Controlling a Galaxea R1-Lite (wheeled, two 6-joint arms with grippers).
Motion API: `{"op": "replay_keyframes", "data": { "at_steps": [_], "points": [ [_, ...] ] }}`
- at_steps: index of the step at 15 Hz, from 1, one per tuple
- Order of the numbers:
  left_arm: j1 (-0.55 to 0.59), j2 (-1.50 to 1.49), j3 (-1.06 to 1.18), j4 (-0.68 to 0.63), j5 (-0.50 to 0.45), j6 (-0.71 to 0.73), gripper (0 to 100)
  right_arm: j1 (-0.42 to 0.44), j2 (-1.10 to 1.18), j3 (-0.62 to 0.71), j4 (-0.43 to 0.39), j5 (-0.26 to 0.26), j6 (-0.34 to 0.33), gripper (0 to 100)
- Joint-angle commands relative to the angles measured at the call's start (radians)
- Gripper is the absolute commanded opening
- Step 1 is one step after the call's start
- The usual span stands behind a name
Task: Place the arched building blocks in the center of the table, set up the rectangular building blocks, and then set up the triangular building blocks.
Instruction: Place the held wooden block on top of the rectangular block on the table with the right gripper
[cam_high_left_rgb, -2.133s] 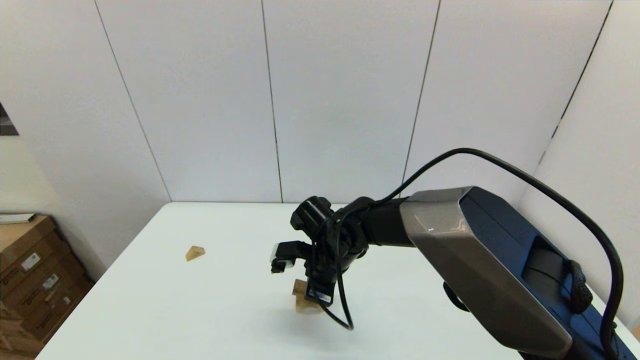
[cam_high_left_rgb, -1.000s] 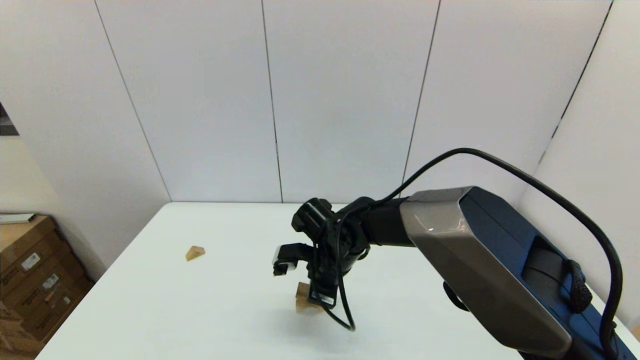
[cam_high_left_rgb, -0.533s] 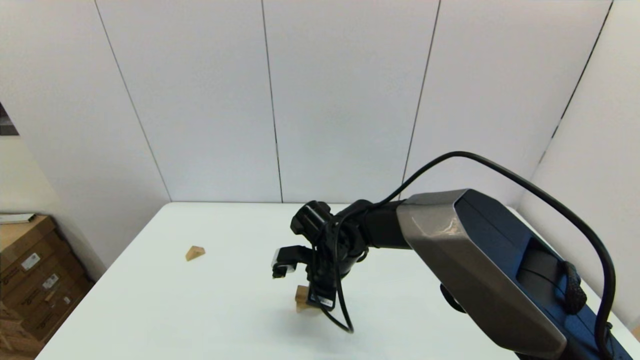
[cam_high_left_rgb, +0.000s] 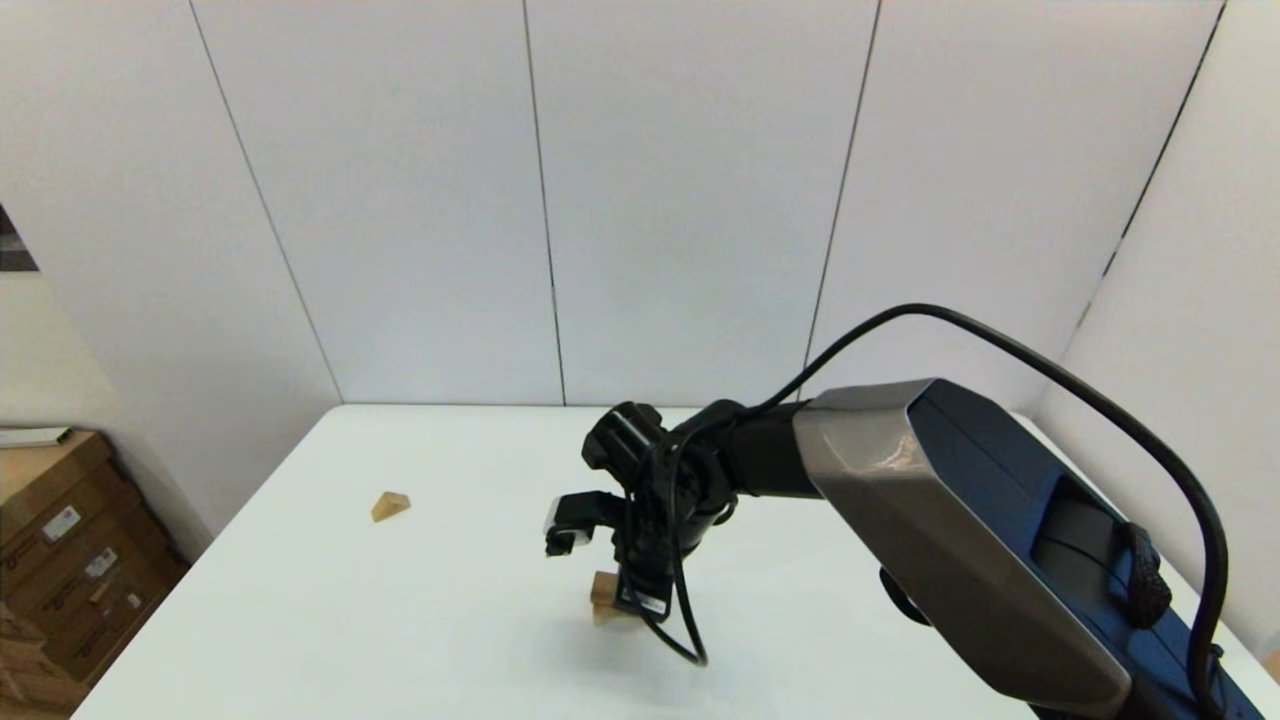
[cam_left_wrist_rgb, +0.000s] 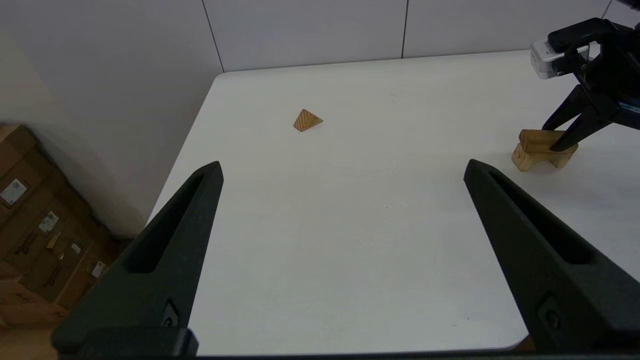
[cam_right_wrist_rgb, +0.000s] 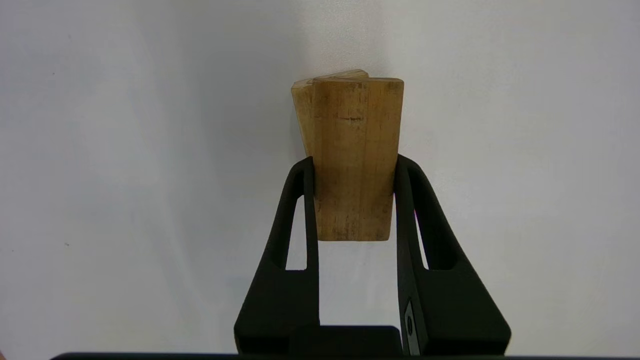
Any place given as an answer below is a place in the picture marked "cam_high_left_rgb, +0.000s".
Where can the small flat cardboard stack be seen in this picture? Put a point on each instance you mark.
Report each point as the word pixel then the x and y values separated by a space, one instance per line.
pixel 20 660

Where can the rectangular wooden building block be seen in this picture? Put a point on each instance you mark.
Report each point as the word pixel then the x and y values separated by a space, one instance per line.
pixel 603 588

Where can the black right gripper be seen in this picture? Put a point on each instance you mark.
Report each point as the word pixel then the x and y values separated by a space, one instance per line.
pixel 650 560

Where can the labelled brown cardboard box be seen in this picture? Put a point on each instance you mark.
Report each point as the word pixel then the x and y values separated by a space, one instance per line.
pixel 75 590
pixel 60 505
pixel 110 632

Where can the triangular wooden building block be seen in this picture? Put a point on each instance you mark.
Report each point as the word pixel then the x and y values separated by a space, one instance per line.
pixel 390 508

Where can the arched wooden building block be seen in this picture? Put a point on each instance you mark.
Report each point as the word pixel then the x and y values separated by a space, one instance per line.
pixel 605 616

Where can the white flat object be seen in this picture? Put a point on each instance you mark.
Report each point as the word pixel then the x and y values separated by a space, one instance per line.
pixel 35 437

